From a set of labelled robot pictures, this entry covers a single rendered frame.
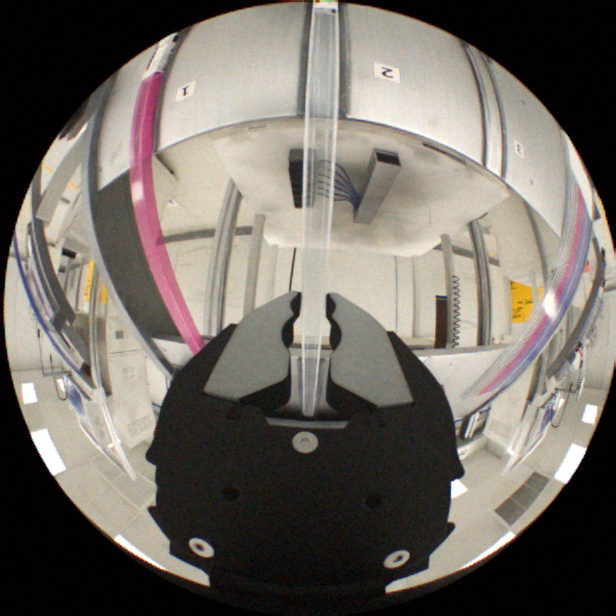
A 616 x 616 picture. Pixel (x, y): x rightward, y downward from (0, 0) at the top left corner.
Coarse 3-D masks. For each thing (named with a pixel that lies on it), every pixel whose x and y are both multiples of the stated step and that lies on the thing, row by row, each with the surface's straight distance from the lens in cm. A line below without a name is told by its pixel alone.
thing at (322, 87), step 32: (320, 32) 13; (320, 64) 11; (320, 96) 10; (320, 128) 10; (320, 160) 10; (320, 192) 10; (320, 224) 10; (320, 256) 11; (320, 288) 12; (320, 320) 13
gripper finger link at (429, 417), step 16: (400, 352) 8; (416, 368) 8; (416, 384) 7; (432, 384) 8; (416, 400) 7; (432, 400) 7; (384, 416) 6; (400, 416) 6; (416, 416) 7; (432, 416) 7; (448, 416) 7; (416, 432) 6; (432, 432) 7; (448, 432) 7; (448, 448) 7; (448, 464) 6
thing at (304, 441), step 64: (192, 448) 6; (256, 448) 5; (320, 448) 5; (384, 448) 5; (192, 512) 5; (256, 512) 5; (320, 512) 5; (384, 512) 5; (448, 512) 6; (256, 576) 5; (320, 576) 5; (384, 576) 6
